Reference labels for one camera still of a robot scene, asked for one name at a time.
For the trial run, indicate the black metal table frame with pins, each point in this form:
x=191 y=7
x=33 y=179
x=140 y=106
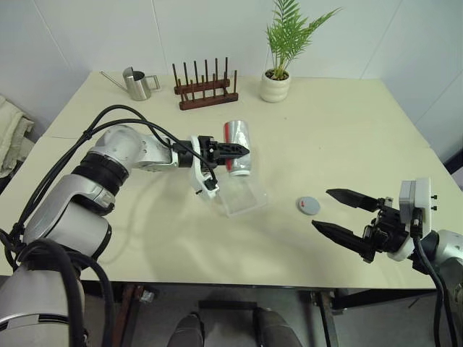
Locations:
x=361 y=298

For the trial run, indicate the green fern plant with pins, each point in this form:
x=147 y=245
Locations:
x=289 y=32

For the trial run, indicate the grey round lid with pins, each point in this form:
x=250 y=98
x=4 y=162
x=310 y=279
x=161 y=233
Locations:
x=308 y=205

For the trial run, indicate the clear plastic container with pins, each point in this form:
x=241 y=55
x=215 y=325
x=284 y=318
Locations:
x=244 y=197

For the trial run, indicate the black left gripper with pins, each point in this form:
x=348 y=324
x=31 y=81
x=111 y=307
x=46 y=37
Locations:
x=209 y=150

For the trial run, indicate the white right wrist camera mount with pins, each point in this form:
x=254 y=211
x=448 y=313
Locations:
x=416 y=195

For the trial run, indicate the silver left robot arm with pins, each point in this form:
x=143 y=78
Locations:
x=68 y=202

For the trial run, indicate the white ribbed plant pot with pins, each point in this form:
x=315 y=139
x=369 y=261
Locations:
x=275 y=88

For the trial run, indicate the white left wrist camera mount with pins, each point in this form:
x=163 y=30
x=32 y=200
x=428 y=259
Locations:
x=202 y=180

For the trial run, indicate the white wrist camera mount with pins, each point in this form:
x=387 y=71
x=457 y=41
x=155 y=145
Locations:
x=202 y=180
x=416 y=195

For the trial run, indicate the dark wooden peg rack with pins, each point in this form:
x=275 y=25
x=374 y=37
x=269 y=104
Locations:
x=208 y=97

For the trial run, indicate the steel watering can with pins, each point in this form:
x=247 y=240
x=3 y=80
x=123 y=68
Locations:
x=136 y=86

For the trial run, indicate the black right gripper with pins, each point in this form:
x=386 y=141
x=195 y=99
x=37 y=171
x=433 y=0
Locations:
x=388 y=227

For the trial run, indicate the silver and red can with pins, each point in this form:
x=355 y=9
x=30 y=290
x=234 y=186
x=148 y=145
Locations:
x=237 y=132

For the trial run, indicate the beige crumpled cloth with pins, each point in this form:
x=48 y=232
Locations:
x=12 y=137

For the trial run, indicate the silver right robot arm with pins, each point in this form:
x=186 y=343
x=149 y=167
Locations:
x=450 y=253

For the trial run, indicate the dark rounded shape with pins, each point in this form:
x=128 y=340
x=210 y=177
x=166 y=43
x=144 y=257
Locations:
x=276 y=329
x=186 y=330

